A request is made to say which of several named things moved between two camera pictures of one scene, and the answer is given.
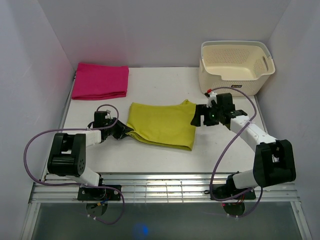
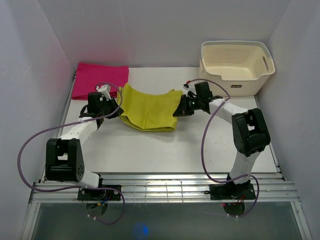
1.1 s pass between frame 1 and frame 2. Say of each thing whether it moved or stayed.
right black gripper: moved
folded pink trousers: stayed
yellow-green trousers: moved
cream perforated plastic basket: stayed
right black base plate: stayed
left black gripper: moved
